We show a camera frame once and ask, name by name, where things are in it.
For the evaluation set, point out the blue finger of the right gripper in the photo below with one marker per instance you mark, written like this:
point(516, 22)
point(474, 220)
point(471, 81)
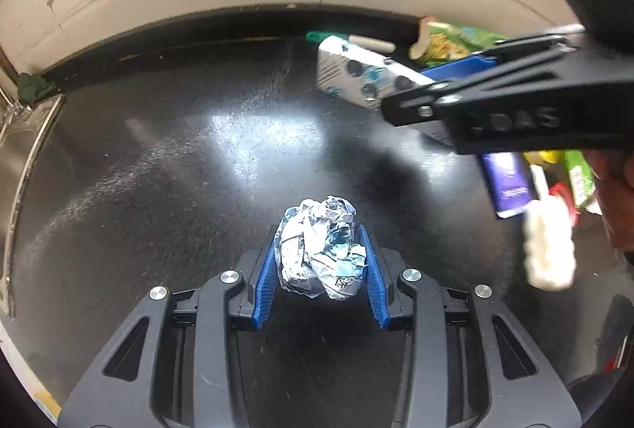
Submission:
point(461, 68)

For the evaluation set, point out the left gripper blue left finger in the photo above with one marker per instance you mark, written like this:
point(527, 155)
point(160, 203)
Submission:
point(264, 281)

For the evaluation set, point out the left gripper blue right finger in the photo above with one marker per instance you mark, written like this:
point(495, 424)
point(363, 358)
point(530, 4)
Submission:
point(376, 288)

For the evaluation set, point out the foil paper ball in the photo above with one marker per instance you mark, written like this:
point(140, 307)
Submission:
point(317, 250)

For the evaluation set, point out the white dotted snack bag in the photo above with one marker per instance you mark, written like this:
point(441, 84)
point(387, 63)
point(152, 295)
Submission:
point(360, 76)

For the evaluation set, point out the person's right hand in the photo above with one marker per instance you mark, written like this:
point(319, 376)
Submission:
point(614, 191)

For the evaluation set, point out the green snack bag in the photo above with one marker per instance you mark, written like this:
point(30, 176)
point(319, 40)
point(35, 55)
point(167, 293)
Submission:
point(441, 42)

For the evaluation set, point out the blue purple packet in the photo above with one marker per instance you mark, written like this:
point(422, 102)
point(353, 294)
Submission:
point(509, 182)

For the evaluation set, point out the green and white marker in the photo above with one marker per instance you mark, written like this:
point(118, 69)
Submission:
point(369, 43)

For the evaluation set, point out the stainless steel sink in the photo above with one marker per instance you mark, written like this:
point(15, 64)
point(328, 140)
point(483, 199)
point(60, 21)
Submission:
point(23, 134)

